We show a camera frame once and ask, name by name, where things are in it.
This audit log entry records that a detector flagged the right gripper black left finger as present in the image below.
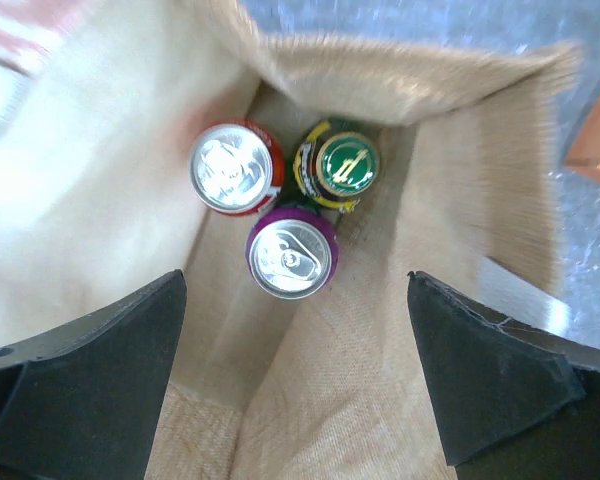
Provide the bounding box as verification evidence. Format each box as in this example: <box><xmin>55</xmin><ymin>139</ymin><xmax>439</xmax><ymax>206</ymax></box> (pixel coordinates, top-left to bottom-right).
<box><xmin>0</xmin><ymin>270</ymin><xmax>187</xmax><ymax>479</ymax></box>

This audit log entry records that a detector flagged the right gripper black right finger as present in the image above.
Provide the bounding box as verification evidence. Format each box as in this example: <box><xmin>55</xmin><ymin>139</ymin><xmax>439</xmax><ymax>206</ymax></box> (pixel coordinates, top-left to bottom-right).
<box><xmin>407</xmin><ymin>271</ymin><xmax>600</xmax><ymax>479</ymax></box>

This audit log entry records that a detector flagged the purple soda can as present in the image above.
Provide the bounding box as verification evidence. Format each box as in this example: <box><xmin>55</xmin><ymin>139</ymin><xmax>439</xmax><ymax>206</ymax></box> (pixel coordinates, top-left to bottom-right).
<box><xmin>245</xmin><ymin>205</ymin><xmax>339</xmax><ymax>300</ymax></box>

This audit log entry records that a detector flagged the red cola can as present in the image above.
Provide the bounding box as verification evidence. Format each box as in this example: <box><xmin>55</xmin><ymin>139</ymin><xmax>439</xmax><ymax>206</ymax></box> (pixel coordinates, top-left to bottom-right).
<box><xmin>189</xmin><ymin>119</ymin><xmax>285</xmax><ymax>216</ymax></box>

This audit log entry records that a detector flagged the green glass bottle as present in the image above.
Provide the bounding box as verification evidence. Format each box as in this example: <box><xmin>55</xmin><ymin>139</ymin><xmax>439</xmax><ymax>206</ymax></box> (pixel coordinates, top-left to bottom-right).
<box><xmin>292</xmin><ymin>117</ymin><xmax>382</xmax><ymax>213</ymax></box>

